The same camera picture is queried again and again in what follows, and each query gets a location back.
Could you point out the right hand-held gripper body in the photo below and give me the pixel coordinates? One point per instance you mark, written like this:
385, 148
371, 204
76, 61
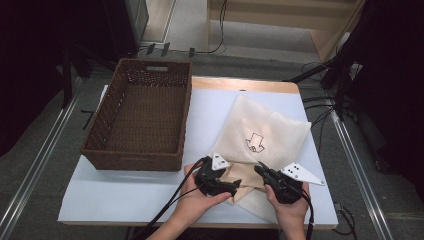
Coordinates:
286, 190

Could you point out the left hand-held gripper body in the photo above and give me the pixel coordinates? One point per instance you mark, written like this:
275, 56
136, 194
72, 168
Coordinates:
210, 173

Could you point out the cream cloth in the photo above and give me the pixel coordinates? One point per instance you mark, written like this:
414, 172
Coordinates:
245, 176

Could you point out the brown woven basket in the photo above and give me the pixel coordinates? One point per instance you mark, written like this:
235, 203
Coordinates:
146, 123

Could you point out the person's right hand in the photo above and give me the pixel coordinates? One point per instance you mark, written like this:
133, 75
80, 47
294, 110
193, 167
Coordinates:
293, 211

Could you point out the person's left hand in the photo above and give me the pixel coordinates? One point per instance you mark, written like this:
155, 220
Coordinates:
190, 203

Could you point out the black tripod stand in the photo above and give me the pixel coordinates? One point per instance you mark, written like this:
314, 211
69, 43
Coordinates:
333, 73

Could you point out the light wooden platform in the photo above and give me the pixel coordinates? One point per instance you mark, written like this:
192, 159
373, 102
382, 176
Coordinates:
283, 20

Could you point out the black curtain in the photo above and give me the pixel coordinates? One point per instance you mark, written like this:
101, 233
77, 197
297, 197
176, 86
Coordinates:
30, 60
396, 83

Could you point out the dark cabinet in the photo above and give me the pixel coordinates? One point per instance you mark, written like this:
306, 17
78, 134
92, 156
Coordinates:
125, 23

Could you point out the black metal stand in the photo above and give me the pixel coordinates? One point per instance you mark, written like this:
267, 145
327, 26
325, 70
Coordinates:
66, 76

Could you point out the metal floor rail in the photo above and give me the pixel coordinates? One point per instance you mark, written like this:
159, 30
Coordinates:
363, 180
36, 160

